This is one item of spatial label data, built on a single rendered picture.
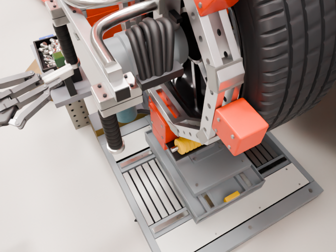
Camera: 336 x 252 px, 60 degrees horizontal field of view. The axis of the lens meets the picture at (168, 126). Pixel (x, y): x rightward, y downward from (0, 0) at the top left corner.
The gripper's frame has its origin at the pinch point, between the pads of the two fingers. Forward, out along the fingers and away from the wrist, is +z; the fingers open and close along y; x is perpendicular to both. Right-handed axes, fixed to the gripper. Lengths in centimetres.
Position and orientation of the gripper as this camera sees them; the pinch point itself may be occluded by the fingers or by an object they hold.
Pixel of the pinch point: (58, 75)
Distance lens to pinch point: 72.4
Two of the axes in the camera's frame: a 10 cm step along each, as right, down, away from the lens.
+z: 7.6, -5.4, 3.6
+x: -2.1, 3.2, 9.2
